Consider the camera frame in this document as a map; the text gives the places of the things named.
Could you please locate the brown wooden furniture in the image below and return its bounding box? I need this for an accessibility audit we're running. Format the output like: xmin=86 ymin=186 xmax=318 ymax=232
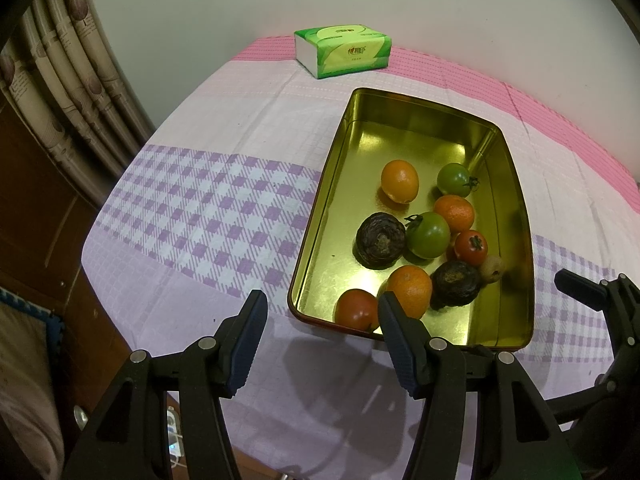
xmin=0 ymin=95 xmax=176 ymax=480

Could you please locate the dark water chestnut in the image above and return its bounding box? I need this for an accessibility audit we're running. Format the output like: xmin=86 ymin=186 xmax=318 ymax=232
xmin=355 ymin=212 xmax=407 ymax=268
xmin=429 ymin=259 xmax=485 ymax=310

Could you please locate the gold metal tin tray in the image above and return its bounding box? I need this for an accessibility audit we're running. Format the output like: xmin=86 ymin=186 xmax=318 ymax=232
xmin=286 ymin=87 xmax=537 ymax=351

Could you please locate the red tomato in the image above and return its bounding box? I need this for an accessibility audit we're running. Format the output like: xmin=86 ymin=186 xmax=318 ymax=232
xmin=334 ymin=288 xmax=381 ymax=332
xmin=454 ymin=229 xmax=488 ymax=267

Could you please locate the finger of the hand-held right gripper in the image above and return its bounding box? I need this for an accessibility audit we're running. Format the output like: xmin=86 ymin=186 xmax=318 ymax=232
xmin=554 ymin=268 xmax=640 ymax=361

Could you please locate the pink purple checked tablecloth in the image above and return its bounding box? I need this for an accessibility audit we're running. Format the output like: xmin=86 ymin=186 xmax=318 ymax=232
xmin=80 ymin=35 xmax=640 ymax=480

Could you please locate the green tomato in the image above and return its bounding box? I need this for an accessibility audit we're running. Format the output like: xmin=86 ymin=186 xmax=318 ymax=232
xmin=404 ymin=211 xmax=451 ymax=260
xmin=437 ymin=162 xmax=480 ymax=197

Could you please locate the beige patterned curtain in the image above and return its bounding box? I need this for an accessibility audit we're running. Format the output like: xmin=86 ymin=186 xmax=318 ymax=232
xmin=0 ymin=0 xmax=156 ymax=206

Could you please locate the smooth orange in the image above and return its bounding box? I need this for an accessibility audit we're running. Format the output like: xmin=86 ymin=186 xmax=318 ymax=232
xmin=381 ymin=159 xmax=420 ymax=205

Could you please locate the white power strip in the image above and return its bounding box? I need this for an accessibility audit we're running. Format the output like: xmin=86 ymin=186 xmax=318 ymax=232
xmin=165 ymin=407 xmax=187 ymax=468

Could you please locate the orange mandarin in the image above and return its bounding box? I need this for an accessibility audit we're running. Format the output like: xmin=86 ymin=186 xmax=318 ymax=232
xmin=386 ymin=265 xmax=433 ymax=321
xmin=433 ymin=195 xmax=475 ymax=234

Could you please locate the green tissue pack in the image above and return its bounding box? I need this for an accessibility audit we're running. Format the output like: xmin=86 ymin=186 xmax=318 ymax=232
xmin=293 ymin=24 xmax=392 ymax=81

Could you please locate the pinkish cloth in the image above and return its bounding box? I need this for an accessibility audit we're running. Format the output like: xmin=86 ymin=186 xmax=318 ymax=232
xmin=0 ymin=385 xmax=66 ymax=480

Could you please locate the small beige fruit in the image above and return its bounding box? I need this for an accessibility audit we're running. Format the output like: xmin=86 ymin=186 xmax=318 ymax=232
xmin=480 ymin=254 xmax=504 ymax=283

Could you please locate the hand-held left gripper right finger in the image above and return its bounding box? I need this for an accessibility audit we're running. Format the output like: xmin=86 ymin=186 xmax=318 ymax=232
xmin=377 ymin=291 xmax=585 ymax=480

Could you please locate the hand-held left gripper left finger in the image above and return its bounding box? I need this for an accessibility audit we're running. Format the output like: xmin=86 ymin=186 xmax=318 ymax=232
xmin=62 ymin=290 xmax=269 ymax=480

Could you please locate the blue-edged foam mat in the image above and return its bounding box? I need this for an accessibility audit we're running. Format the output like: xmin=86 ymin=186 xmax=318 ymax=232
xmin=0 ymin=287 xmax=67 ymax=391

